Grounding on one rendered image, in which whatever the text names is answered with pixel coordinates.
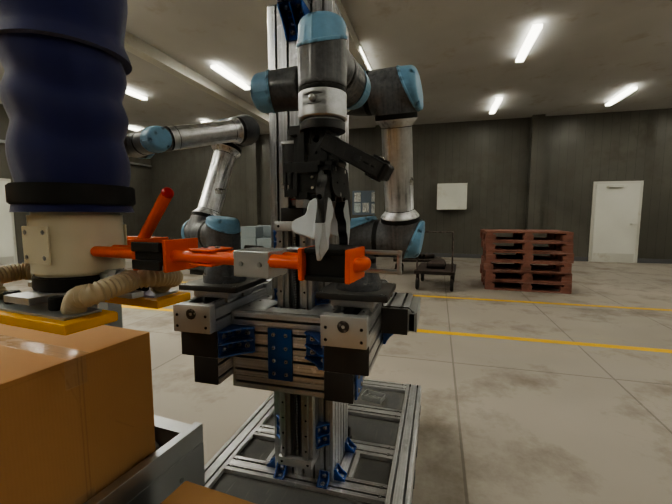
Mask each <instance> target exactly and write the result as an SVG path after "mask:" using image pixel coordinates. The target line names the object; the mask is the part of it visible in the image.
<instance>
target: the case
mask: <svg viewBox="0 0 672 504"><path fill-rule="evenodd" d="M155 451H156V446H155V427H154V408H153V389H152V370H151V351H150V333H149V332H145V331H139V330H133V329H126V328H120V327H114V326H107V325H101V326H97V327H94V328H91V329H87V330H84V331H80V332H77V333H73V334H70V335H66V336H65V335H59V334H54V333H49V332H43V331H38V330H33V329H27V328H22V327H17V326H11V325H6V324H1V323H0V504H84V503H85V502H87V501H88V500H89V499H91V498H92V497H93V496H95V495H96V494H98V493H99V492H100V491H102V490H103V489H104V488H106V487H107V486H108V485H110V484H111V483H113V482H114V481H115V480H117V479H118V478H119V477H121V476H122V475H123V474H125V473H126V472H128V471H129V470H130V469H132V468H133V467H134V466H136V465H137V464H139V463H140V462H141V461H143V460H144V459H145V458H147V457H148V456H149V455H151V454H152V453H154V452H155Z"/></svg>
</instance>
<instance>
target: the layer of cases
mask: <svg viewBox="0 0 672 504"><path fill-rule="evenodd" d="M160 504H255V503H252V502H249V501H246V500H243V499H240V498H237V497H234V496H231V495H228V494H225V493H222V492H219V491H216V490H213V489H210V488H207V487H204V486H201V485H198V484H195V483H192V482H189V481H185V482H183V483H182V484H181V485H180V486H179V487H178V488H177V489H176V490H175V491H174V492H172V493H171V494H170V495H169V496H168V497H167V498H166V499H165V500H164V501H163V502H161V503H160Z"/></svg>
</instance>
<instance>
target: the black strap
mask: <svg viewBox="0 0 672 504"><path fill-rule="evenodd" d="M5 195H6V203H8V204H10V205H11V204H98V205H129V206H134V205H136V197H135V189H134V188H132V187H126V186H117V185H104V184H88V183H64V182H12V183H7V184H6V185H5Z"/></svg>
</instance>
